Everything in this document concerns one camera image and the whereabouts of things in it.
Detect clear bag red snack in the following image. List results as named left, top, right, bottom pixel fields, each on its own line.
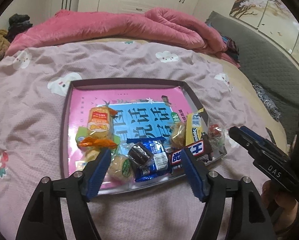
left=207, top=124, right=227, bottom=154

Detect brown chocolate bar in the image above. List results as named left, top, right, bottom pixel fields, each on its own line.
left=170, top=134, right=213, bottom=170

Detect yellow snack bag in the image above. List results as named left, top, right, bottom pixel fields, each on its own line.
left=185, top=108, right=204, bottom=145

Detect clear brown pastry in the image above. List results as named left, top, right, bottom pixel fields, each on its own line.
left=169, top=122, right=186, bottom=149

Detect green pastry snack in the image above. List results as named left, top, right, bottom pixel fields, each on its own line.
left=77, top=129, right=118, bottom=163

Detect clear round cake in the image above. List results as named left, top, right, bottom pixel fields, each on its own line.
left=107, top=154, right=134, bottom=183

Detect blue cookie packet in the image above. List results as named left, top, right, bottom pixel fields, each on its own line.
left=127, top=137, right=173, bottom=183

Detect orange cracker packet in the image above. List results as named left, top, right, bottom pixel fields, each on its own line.
left=87, top=106, right=118, bottom=135

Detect dark round chocolate pie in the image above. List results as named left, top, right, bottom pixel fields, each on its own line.
left=128, top=142, right=154, bottom=168

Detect person's right hand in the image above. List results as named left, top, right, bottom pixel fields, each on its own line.
left=261, top=180, right=299, bottom=239

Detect grey padded headboard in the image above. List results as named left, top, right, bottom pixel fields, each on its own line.
left=206, top=11, right=299, bottom=137

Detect dark patterned clothes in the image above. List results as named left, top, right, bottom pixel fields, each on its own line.
left=222, top=35, right=240, bottom=63

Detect pink blue picture book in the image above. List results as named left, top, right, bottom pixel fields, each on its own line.
left=63, top=86, right=196, bottom=177

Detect pink patterned bed sheet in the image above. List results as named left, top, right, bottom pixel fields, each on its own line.
left=0, top=42, right=268, bottom=239

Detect pink plush blanket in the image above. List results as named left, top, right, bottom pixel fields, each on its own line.
left=5, top=8, right=240, bottom=67

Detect brown knitted throw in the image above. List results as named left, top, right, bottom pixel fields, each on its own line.
left=0, top=29, right=10, bottom=61

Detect black clothes pile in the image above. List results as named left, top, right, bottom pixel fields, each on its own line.
left=6, top=14, right=33, bottom=43

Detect flower wall painting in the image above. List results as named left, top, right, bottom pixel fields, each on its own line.
left=229, top=0, right=299, bottom=64

